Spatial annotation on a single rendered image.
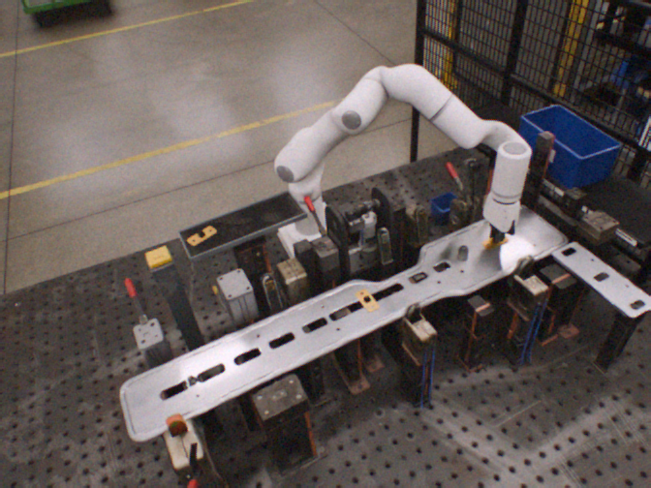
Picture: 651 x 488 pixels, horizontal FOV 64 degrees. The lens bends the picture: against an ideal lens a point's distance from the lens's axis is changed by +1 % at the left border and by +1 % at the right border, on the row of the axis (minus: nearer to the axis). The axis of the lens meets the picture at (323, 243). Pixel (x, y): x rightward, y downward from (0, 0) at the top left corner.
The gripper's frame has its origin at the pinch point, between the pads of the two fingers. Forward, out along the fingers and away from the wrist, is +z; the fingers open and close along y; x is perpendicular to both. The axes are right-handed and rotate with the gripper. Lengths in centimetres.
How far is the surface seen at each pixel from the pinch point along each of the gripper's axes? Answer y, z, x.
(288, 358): 6, 3, -75
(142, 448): -7, 33, -121
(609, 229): 16.8, -1.5, 27.4
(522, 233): 1.4, 3.3, 9.4
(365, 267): -14.9, 7.1, -38.6
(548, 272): 16.6, 5.4, 5.9
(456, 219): -15.9, 4.2, -2.7
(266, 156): -232, 103, 0
